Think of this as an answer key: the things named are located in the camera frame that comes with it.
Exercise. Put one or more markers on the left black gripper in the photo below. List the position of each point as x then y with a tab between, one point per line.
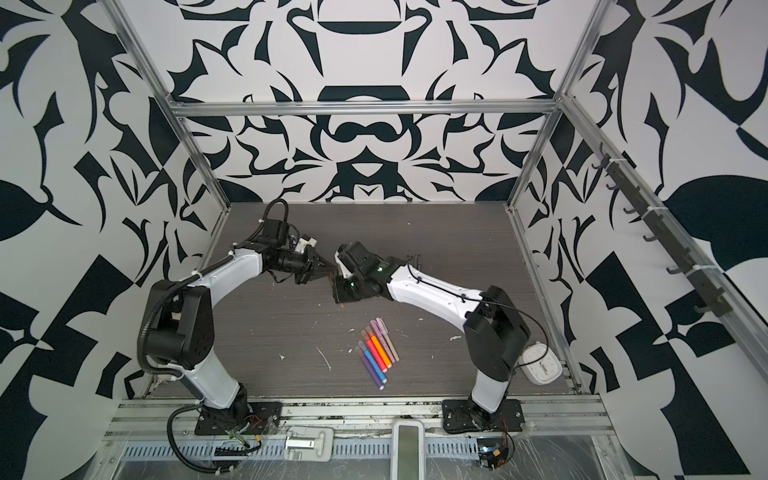
313	267

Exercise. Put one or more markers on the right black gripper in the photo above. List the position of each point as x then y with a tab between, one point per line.
339	292

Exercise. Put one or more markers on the lilac marker pen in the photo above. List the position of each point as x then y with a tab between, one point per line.
383	342

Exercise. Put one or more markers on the pink cream marker pen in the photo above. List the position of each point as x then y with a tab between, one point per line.
385	333

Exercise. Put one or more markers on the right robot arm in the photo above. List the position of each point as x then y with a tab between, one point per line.
496	332

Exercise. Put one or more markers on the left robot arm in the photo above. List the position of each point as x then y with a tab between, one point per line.
177	334

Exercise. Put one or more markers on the orange marker pen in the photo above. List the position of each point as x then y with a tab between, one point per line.
379	348

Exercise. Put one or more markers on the red marker pen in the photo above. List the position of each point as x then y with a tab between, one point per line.
374	351

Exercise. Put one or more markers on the purple marker pen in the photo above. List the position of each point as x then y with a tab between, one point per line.
358	351

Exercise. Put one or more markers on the white handheld device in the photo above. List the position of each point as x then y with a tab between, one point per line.
408	450

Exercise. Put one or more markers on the white round clock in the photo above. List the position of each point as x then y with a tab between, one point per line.
540	364

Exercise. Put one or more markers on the small circuit board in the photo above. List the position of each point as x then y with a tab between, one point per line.
493	453

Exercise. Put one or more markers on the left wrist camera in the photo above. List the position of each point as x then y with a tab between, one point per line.
304	243

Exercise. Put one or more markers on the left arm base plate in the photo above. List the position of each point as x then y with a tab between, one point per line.
253	419

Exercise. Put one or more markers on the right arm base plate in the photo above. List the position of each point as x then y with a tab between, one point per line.
464	416

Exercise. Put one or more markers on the white latch bracket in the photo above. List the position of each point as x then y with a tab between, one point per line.
308	444

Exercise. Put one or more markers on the aluminium frame crossbar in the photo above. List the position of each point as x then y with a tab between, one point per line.
188	110

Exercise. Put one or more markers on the wall hook rail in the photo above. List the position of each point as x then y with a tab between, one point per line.
663	229

